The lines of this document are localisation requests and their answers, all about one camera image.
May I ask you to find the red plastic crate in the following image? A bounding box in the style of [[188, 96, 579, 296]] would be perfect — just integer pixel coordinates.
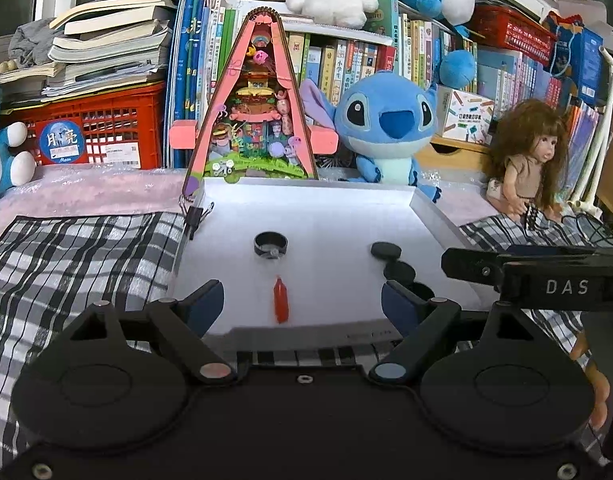
[[0, 82, 167, 171]]

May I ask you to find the black white plaid cloth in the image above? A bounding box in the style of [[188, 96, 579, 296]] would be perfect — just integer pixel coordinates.
[[0, 210, 613, 461]]

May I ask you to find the wooden drawer box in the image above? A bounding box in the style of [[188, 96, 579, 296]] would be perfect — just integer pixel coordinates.
[[427, 132, 492, 173]]

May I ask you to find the red plastic basket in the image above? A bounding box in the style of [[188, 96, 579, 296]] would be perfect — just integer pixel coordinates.
[[469, 2, 557, 56]]

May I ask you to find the stack of books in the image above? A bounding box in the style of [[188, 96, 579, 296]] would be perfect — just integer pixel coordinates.
[[0, 0, 222, 98]]

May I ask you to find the blue robot cat plush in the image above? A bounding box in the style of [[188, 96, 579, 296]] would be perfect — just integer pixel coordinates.
[[0, 70, 37, 208]]

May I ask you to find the row of tall blue books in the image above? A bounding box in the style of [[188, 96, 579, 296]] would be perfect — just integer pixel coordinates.
[[166, 0, 237, 171]]

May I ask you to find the white cardboard box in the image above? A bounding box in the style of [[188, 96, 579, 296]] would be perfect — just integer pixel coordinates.
[[171, 177, 487, 343]]

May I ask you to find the round black lid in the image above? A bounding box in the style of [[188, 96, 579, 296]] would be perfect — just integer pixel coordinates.
[[370, 241, 398, 263], [383, 260, 417, 286]]

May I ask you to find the grey cloth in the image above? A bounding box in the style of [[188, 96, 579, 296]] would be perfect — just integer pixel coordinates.
[[9, 20, 54, 66]]

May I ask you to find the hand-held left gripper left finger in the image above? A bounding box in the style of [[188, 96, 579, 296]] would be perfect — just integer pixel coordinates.
[[61, 279, 237, 387]]

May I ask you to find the small black binder clip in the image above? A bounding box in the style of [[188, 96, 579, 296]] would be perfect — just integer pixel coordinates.
[[179, 195, 214, 241]]

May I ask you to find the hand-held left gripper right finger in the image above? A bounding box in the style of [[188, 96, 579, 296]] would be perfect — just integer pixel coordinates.
[[369, 280, 540, 386]]

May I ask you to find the row of thin picture books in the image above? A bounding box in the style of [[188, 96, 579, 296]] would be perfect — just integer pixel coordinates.
[[557, 95, 607, 201]]

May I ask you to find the row of shelf books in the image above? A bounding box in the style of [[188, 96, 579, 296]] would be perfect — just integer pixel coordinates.
[[226, 0, 572, 111]]

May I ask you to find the blue alien plush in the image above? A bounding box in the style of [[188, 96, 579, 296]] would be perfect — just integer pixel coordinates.
[[299, 70, 445, 203]]

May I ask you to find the pink triangular block house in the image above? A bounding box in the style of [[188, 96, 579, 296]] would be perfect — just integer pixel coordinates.
[[169, 6, 340, 198]]

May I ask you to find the blue cardboard box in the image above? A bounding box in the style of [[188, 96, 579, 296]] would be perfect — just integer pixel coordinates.
[[541, 10, 605, 106]]

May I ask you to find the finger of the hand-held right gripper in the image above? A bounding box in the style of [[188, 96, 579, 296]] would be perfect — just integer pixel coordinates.
[[441, 245, 613, 287]]

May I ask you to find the orange red small bottle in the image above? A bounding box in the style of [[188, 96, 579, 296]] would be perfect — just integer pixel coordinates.
[[272, 275, 290, 323]]

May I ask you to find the brown-haired baby doll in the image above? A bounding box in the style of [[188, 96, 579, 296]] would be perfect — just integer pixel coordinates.
[[484, 99, 572, 231]]

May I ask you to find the person's right hand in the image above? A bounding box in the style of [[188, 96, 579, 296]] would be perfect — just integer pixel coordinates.
[[569, 332, 612, 431]]

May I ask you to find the white label printer box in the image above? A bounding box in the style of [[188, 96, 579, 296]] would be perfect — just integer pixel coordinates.
[[434, 85, 496, 143]]

